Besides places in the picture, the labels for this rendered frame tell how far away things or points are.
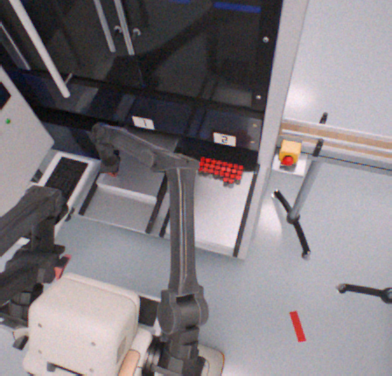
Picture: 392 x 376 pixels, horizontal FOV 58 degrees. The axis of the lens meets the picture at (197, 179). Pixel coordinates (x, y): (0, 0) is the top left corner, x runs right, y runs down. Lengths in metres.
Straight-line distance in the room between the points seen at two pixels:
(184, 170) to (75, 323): 0.41
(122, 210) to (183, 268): 0.63
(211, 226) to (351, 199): 1.36
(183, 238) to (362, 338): 1.58
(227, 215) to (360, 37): 2.53
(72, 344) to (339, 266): 1.78
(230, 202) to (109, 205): 0.48
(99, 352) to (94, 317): 0.07
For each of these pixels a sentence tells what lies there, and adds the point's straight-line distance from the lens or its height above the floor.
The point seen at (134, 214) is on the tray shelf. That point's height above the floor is 0.88.
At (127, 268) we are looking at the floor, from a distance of 2.29.
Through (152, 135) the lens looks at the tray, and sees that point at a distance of 1.60.
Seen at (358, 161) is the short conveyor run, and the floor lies 0.90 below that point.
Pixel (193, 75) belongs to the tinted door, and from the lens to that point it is 1.18.
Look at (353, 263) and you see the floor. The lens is 2.36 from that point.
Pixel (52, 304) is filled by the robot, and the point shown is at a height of 1.38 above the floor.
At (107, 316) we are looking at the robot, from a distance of 0.81.
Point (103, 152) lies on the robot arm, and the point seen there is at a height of 1.11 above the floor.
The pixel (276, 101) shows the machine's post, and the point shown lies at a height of 1.28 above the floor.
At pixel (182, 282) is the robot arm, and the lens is 0.87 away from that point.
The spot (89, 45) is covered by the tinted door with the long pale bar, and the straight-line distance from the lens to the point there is 1.28.
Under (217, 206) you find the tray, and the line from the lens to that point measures 1.39.
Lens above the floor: 2.14
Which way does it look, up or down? 60 degrees down
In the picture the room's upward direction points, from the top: 7 degrees counter-clockwise
